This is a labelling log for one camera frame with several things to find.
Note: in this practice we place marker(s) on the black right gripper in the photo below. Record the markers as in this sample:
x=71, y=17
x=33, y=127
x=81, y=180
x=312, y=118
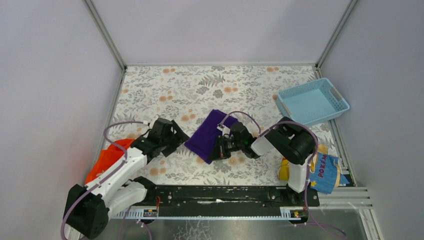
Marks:
x=223, y=148

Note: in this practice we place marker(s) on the floral patterned table mat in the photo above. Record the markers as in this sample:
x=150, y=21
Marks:
x=187, y=94

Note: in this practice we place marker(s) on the purple towel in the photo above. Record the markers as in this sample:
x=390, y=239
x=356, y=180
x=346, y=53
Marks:
x=203, y=141

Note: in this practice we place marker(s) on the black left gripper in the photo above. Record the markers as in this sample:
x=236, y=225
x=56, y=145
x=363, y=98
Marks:
x=168, y=138

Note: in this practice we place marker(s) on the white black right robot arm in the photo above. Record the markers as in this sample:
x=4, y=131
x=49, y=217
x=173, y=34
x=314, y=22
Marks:
x=294, y=141

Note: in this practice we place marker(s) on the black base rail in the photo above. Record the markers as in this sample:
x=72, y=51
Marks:
x=215, y=196

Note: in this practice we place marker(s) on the orange towel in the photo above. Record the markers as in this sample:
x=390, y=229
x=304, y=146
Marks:
x=106, y=159

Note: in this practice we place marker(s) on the white slotted cable duct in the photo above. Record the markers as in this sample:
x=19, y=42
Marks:
x=216, y=213

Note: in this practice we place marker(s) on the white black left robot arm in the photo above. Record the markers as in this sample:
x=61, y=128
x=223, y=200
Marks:
x=89, y=207

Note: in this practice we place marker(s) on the yellow blue Pokemon towel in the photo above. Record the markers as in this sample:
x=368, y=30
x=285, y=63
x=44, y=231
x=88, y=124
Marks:
x=325, y=172

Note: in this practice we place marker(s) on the light blue plastic basket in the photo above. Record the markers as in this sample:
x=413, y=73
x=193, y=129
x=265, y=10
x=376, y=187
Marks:
x=312, y=103

